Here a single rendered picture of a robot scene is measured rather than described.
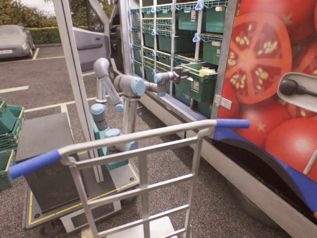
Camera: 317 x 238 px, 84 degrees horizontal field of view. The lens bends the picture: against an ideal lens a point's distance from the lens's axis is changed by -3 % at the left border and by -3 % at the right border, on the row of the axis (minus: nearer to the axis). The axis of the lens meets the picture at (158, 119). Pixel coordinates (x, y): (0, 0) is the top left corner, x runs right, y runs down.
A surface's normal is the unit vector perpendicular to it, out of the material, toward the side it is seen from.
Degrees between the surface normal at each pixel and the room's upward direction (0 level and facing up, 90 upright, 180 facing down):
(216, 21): 98
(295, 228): 90
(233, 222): 0
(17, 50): 90
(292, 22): 90
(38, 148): 0
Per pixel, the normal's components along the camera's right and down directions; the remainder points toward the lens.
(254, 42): -0.88, 0.23
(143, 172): 0.33, 0.46
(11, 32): 0.28, -0.51
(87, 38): 0.76, 0.33
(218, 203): 0.00, -0.88
